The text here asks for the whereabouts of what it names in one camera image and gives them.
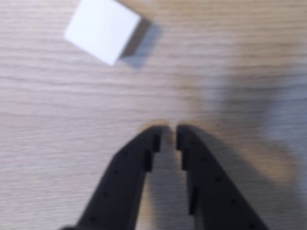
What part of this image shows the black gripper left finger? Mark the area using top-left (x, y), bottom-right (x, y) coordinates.
top-left (59, 125), bottom-right (166, 230)

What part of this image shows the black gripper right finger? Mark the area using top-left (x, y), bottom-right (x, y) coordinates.
top-left (176, 124), bottom-right (270, 230)

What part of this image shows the white cube block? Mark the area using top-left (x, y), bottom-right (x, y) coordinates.
top-left (63, 0), bottom-right (151, 67)

